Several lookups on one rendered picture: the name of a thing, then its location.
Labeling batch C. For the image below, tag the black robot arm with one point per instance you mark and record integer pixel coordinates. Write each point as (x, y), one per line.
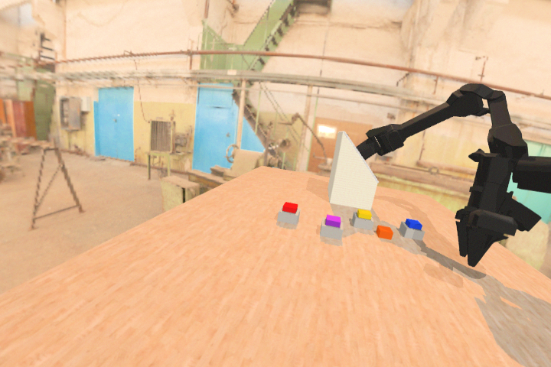
(508, 151)

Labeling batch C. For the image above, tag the orange block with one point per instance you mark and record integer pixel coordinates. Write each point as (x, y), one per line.
(384, 232)

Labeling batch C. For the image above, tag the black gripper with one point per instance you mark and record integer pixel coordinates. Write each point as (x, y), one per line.
(480, 224)

